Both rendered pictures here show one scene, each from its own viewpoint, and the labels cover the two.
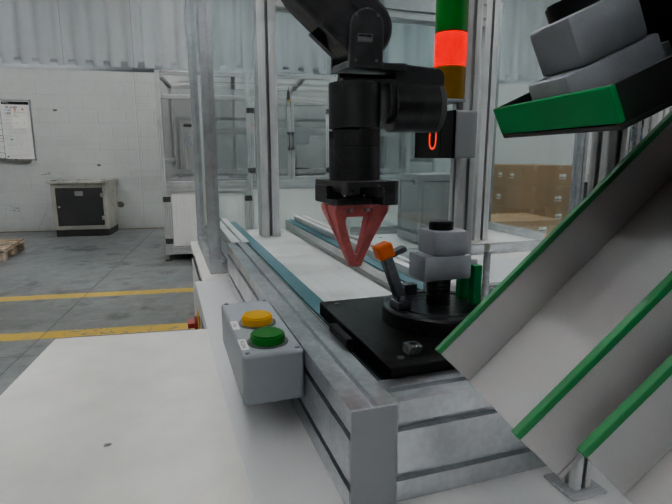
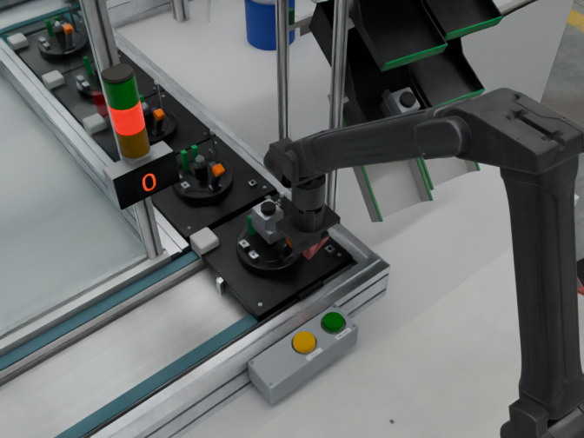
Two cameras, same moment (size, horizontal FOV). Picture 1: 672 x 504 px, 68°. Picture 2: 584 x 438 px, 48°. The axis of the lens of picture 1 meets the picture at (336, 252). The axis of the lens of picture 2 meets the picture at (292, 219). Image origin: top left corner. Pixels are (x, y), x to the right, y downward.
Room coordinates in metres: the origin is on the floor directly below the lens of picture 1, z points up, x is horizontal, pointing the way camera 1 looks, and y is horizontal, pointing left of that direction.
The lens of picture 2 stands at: (0.86, 0.72, 1.98)
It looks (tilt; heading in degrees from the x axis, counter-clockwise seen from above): 46 degrees down; 251
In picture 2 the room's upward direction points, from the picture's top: straight up
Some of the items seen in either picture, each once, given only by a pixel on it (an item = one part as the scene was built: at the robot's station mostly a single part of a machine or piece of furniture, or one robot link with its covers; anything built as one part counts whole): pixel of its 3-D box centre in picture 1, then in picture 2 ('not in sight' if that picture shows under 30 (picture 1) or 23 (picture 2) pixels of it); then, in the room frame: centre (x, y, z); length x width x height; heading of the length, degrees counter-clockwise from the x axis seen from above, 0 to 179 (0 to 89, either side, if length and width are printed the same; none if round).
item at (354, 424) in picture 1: (274, 310); (201, 390); (0.82, 0.10, 0.91); 0.89 x 0.06 x 0.11; 19
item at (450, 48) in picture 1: (450, 50); (127, 114); (0.83, -0.18, 1.33); 0.05 x 0.05 x 0.05
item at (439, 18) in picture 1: (451, 16); (121, 88); (0.83, -0.18, 1.38); 0.05 x 0.05 x 0.05
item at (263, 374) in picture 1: (257, 344); (304, 352); (0.62, 0.10, 0.93); 0.21 x 0.07 x 0.06; 19
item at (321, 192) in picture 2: (359, 106); (306, 186); (0.57, -0.03, 1.23); 0.07 x 0.06 x 0.07; 104
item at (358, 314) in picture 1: (436, 325); (270, 251); (0.61, -0.13, 0.96); 0.24 x 0.24 x 0.02; 19
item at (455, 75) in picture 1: (449, 84); (132, 137); (0.83, -0.18, 1.28); 0.05 x 0.05 x 0.05
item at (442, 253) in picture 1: (447, 248); (265, 215); (0.61, -0.14, 1.06); 0.08 x 0.04 x 0.07; 108
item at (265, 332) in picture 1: (267, 340); (333, 322); (0.55, 0.08, 0.96); 0.04 x 0.04 x 0.02
